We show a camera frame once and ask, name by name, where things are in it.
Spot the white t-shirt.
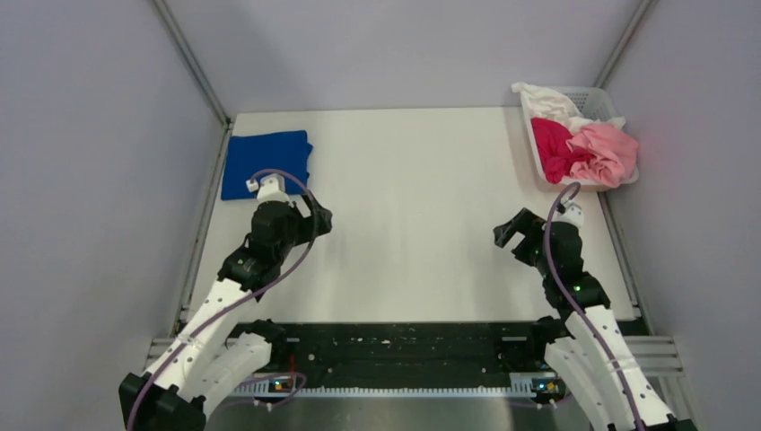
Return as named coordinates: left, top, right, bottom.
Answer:
left=511, top=82, right=626, bottom=135

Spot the magenta t-shirt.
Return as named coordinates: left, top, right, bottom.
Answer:
left=530, top=118, right=594, bottom=184

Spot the folded blue t-shirt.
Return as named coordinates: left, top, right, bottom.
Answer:
left=221, top=130, right=313, bottom=200

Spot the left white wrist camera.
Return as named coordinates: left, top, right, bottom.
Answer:
left=246, top=173, right=292, bottom=204

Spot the white plastic laundry basket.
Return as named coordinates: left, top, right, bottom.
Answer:
left=512, top=83, right=639, bottom=190

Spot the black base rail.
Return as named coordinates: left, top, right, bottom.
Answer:
left=225, top=321, right=649, bottom=391

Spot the grey slotted cable duct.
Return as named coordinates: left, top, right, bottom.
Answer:
left=228, top=373, right=563, bottom=400

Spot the light pink t-shirt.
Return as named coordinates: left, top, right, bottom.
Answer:
left=567, top=123, right=639, bottom=188

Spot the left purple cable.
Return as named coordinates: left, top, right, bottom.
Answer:
left=126, top=169, right=319, bottom=431

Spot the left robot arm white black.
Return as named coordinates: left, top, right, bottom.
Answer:
left=118, top=192, right=332, bottom=430

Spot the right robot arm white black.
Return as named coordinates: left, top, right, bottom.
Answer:
left=493, top=207, right=696, bottom=430

